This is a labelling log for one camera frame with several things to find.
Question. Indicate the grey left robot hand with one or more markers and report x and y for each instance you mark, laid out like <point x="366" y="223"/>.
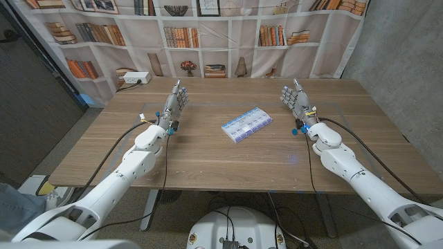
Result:
<point x="171" y="107"/>

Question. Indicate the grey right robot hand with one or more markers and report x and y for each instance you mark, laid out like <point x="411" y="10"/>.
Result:
<point x="301" y="105"/>

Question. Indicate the small blue pill capsule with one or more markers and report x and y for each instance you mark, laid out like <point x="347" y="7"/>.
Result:
<point x="294" y="131"/>

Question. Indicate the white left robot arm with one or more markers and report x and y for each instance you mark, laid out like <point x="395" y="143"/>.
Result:
<point x="114" y="183"/>

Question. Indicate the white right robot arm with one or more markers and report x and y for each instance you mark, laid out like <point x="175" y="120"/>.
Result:
<point x="370" y="190"/>

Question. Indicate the blue weekly pill organizer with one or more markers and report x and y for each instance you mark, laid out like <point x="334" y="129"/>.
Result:
<point x="246" y="125"/>

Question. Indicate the white power strip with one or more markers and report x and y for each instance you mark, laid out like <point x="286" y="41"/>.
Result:
<point x="136" y="77"/>

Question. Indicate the printed bookshelf backdrop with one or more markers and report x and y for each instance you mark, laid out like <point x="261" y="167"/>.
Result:
<point x="221" y="48"/>

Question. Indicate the blue floor object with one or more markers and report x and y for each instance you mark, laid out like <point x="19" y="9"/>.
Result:
<point x="90" y="101"/>

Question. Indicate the grey table leg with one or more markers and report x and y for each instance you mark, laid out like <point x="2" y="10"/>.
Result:
<point x="149" y="209"/>
<point x="327" y="216"/>

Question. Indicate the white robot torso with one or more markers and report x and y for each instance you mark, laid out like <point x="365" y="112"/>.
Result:
<point x="239" y="226"/>

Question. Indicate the white and yellow floor box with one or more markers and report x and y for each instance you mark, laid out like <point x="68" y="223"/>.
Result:
<point x="33" y="185"/>

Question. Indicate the person in blue jeans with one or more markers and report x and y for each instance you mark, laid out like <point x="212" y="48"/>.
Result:
<point x="17" y="207"/>

